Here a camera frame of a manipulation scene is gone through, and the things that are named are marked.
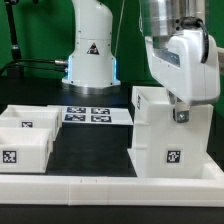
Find white drawer cabinet box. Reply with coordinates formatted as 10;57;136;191
128;86;213;179

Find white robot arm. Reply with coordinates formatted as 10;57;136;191
62;0;220;106

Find black cables with connector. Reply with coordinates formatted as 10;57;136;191
0;58;70;78

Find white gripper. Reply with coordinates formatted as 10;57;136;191
144;17;221;124

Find white L-shaped boundary frame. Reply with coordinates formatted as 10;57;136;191
0;160;224;207

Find white drawer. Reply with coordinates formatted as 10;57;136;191
0;127;53;173
0;105;62;139

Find black camera stand pole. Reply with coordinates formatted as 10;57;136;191
4;0;24;79

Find white front drawer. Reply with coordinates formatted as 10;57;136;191
0;127;53;173

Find white fiducial marker sheet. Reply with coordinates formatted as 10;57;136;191
54;105;133;126

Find white rear drawer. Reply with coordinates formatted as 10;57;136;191
0;105;62;139

